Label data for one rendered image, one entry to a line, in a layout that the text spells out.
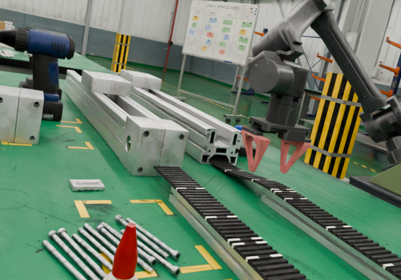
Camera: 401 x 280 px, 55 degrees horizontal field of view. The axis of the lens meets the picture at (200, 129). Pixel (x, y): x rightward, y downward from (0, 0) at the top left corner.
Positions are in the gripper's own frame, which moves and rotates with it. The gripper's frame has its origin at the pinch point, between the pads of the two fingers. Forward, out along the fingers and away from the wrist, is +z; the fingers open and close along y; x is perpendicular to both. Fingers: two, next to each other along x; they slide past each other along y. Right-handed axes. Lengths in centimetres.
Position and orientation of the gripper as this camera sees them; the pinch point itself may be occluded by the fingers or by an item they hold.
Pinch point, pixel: (268, 168)
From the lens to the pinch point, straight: 76.0
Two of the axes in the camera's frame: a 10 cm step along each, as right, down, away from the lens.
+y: -8.7, -0.9, -4.9
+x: 4.5, 2.6, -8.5
